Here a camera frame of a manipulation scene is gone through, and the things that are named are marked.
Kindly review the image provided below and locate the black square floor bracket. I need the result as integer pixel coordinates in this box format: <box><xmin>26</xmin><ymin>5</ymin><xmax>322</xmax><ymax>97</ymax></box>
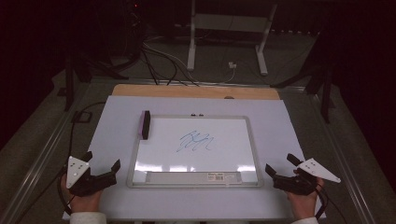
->
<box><xmin>71</xmin><ymin>110</ymin><xmax>93</xmax><ymax>124</ymax></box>

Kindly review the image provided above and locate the aluminium frame rail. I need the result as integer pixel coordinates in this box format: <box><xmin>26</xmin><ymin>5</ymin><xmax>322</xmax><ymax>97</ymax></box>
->
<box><xmin>0</xmin><ymin>81</ymin><xmax>92</xmax><ymax>224</ymax></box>
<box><xmin>307</xmin><ymin>92</ymin><xmax>376</xmax><ymax>224</ymax></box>

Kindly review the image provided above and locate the black tripod stand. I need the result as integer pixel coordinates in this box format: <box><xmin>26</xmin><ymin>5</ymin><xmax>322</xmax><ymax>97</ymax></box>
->
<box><xmin>57</xmin><ymin>46</ymin><xmax>129</xmax><ymax>112</ymax></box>
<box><xmin>270</xmin><ymin>59</ymin><xmax>337</xmax><ymax>124</ymax></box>

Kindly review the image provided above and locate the person's right hand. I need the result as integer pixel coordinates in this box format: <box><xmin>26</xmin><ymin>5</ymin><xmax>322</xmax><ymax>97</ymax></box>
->
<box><xmin>286</xmin><ymin>179</ymin><xmax>325</xmax><ymax>220</ymax></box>

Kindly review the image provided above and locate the person's left hand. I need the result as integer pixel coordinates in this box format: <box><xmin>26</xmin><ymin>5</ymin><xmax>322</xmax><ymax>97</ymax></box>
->
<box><xmin>61</xmin><ymin>174</ymin><xmax>104</xmax><ymax>215</ymax></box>

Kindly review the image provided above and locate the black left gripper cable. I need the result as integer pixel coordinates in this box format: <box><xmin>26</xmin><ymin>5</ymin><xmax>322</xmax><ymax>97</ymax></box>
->
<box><xmin>56</xmin><ymin>101</ymin><xmax>107</xmax><ymax>217</ymax></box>

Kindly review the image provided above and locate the purple and black eraser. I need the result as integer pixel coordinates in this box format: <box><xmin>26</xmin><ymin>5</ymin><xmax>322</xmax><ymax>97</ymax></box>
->
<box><xmin>137</xmin><ymin>109</ymin><xmax>151</xmax><ymax>141</ymax></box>

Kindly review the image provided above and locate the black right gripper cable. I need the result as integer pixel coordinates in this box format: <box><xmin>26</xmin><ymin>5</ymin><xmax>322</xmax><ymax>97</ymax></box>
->
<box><xmin>313</xmin><ymin>183</ymin><xmax>348</xmax><ymax>224</ymax></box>

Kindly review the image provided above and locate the white metal stand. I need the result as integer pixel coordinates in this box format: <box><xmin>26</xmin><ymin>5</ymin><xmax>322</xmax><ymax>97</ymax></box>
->
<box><xmin>186</xmin><ymin>0</ymin><xmax>278</xmax><ymax>77</ymax></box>

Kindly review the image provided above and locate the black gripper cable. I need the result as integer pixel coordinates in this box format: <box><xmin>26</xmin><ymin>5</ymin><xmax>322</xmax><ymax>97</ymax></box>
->
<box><xmin>56</xmin><ymin>101</ymin><xmax>107</xmax><ymax>217</ymax></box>
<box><xmin>313</xmin><ymin>183</ymin><xmax>348</xmax><ymax>224</ymax></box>

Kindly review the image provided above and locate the bundle of black floor cables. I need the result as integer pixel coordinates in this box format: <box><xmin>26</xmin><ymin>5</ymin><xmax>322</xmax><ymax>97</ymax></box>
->
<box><xmin>140</xmin><ymin>46</ymin><xmax>200</xmax><ymax>87</ymax></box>

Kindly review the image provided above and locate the white whiteboard with grey frame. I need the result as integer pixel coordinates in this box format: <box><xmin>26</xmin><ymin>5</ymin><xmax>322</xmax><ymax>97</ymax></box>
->
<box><xmin>126</xmin><ymin>115</ymin><xmax>264</xmax><ymax>189</ymax></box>

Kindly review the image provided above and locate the dark equipment rack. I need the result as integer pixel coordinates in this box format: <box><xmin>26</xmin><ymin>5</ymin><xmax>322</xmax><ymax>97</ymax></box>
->
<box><xmin>122</xmin><ymin>0</ymin><xmax>148</xmax><ymax>59</ymax></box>

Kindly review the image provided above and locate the white table mat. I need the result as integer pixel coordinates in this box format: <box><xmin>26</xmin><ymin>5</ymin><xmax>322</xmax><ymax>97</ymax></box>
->
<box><xmin>62</xmin><ymin>94</ymin><xmax>327</xmax><ymax>221</ymax></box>

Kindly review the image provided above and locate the white floor cable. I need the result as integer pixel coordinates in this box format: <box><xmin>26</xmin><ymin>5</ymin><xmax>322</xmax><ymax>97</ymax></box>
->
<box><xmin>143</xmin><ymin>41</ymin><xmax>237</xmax><ymax>85</ymax></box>

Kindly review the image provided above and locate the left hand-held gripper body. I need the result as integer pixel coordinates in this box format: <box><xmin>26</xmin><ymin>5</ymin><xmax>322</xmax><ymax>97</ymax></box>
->
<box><xmin>65</xmin><ymin>155</ymin><xmax>118</xmax><ymax>198</ymax></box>

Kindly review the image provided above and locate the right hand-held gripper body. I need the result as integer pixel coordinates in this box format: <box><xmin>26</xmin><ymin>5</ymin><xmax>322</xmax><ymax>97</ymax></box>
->
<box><xmin>273</xmin><ymin>158</ymin><xmax>342</xmax><ymax>196</ymax></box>

